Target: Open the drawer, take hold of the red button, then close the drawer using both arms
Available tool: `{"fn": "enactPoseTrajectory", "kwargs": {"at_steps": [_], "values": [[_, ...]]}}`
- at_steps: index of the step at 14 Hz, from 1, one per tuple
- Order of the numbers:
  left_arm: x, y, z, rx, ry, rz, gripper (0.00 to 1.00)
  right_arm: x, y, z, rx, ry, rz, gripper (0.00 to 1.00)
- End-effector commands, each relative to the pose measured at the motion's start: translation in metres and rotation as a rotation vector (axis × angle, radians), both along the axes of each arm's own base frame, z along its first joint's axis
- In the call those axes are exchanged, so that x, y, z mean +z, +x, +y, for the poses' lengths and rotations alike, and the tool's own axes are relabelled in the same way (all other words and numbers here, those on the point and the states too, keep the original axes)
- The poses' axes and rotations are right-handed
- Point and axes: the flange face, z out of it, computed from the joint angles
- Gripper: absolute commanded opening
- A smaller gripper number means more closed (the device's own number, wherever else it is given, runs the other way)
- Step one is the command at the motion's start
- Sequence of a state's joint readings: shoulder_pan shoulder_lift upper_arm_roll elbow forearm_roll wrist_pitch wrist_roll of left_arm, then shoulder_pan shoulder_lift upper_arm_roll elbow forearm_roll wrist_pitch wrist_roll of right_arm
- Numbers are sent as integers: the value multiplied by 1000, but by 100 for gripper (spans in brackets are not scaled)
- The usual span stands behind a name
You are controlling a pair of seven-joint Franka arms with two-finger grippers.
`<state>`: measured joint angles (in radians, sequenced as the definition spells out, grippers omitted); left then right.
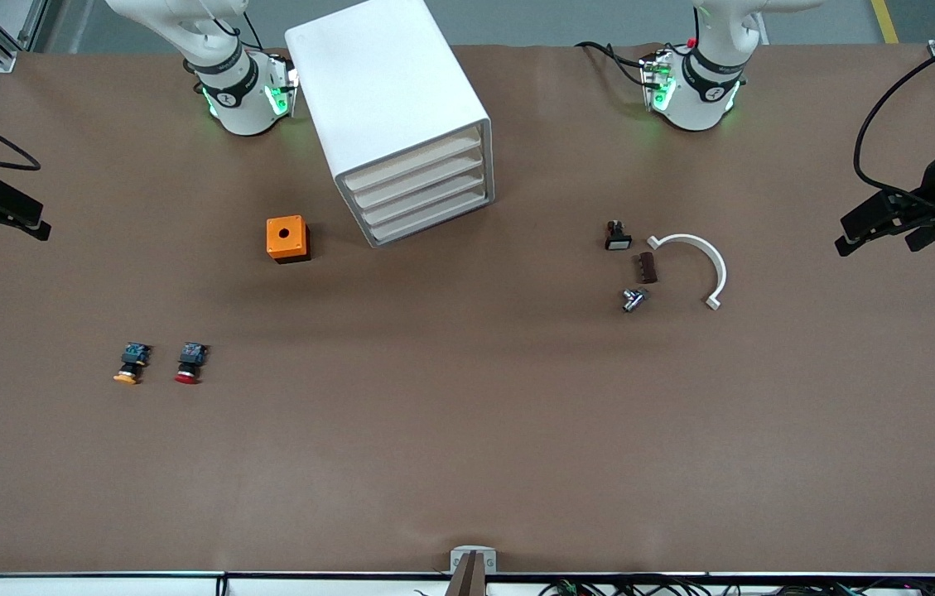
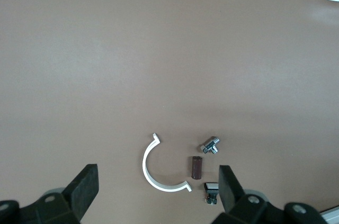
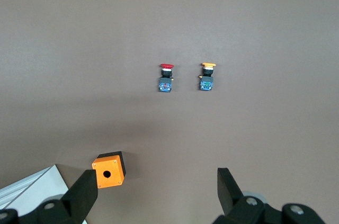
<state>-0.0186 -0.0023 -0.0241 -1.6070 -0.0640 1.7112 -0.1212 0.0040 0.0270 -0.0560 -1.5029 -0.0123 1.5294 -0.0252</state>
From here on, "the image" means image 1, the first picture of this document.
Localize black right base cable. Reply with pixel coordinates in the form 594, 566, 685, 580
239, 10, 266, 52

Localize white curved bracket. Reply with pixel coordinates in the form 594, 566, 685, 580
647, 233, 729, 312

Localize white drawer cabinet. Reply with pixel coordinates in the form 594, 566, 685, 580
285, 0, 495, 248

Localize black base cable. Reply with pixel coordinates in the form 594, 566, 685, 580
239, 10, 266, 52
575, 40, 652, 88

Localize black cable bundle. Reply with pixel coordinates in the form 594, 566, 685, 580
413, 575, 935, 596

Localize orange box with hole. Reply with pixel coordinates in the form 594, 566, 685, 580
266, 214, 311, 265

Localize black left base cable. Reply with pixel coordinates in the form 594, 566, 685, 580
575, 40, 652, 88

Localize yellow push button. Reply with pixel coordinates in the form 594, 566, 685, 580
113, 342, 154, 386

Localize red push button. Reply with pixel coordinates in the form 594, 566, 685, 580
174, 342, 210, 386

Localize white table edge rail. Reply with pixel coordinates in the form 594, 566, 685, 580
0, 571, 935, 596

